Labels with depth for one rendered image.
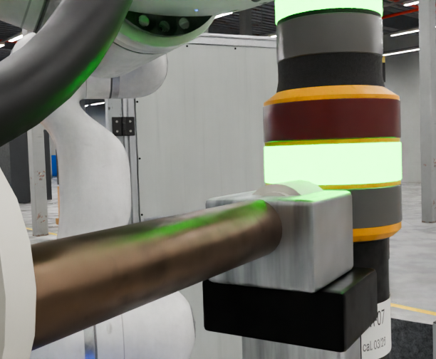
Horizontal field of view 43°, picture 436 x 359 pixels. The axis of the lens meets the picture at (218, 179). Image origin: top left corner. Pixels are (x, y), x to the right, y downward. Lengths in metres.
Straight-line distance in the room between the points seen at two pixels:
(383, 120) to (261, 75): 2.07
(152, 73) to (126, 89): 0.05
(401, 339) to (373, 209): 1.93
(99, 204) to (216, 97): 1.42
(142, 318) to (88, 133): 0.26
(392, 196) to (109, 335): 0.60
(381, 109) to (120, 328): 0.61
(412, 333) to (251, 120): 0.97
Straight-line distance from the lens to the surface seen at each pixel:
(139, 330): 0.75
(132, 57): 0.37
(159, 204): 2.05
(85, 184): 0.77
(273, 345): 0.16
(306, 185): 0.15
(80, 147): 0.78
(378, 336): 0.18
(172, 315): 0.76
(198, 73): 2.12
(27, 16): 0.39
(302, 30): 0.17
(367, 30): 0.18
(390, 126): 0.17
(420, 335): 2.07
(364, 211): 0.17
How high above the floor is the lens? 1.56
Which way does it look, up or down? 3 degrees down
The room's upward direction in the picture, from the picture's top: 2 degrees counter-clockwise
